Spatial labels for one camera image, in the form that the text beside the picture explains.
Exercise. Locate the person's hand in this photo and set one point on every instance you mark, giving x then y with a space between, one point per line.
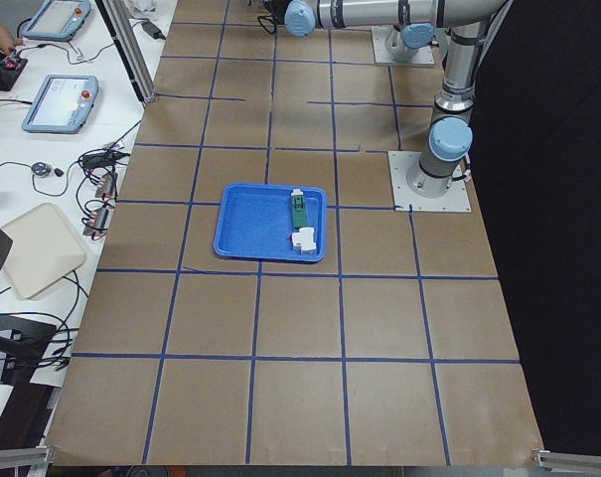
8 43

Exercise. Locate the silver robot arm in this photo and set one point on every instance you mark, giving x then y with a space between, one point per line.
410 45
450 136

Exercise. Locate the black control box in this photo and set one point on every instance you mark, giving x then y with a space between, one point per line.
9 76

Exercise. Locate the upper teach pendant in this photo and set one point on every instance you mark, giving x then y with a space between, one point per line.
57 20

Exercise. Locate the teach pendant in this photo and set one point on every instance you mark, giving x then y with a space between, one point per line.
62 104
57 20

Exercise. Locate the lower teach pendant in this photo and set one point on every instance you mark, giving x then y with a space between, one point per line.
62 104

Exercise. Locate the round silver puck device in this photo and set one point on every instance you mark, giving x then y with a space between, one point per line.
41 169

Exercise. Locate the black power adapter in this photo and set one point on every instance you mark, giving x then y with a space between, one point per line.
152 30

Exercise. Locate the black usb hub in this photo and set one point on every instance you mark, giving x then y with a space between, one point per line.
101 159

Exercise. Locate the upper small circuit module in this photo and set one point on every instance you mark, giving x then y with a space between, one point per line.
107 186

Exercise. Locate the small circuit module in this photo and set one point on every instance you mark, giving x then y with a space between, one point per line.
96 224
107 186

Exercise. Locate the lower small circuit module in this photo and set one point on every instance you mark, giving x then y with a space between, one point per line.
96 224

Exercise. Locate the beige plastic tray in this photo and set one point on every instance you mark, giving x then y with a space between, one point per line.
44 249

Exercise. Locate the blue plastic tray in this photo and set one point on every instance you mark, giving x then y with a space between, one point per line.
255 222

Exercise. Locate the green terminal block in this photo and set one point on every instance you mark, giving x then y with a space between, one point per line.
299 216

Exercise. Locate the white circuit breaker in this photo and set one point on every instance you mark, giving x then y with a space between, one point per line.
303 241

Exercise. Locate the aluminium frame post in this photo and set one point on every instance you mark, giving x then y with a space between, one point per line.
114 16

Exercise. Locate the black camera stand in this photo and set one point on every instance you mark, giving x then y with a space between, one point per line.
24 340

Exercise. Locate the left aluminium corner bracket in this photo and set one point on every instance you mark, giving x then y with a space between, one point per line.
15 458

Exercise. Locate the aluminium corner bracket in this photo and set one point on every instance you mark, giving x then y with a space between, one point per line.
557 461
15 458

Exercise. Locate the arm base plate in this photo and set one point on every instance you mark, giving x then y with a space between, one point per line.
381 56
455 200

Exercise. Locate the right aluminium corner bracket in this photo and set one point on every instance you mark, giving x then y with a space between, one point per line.
557 461

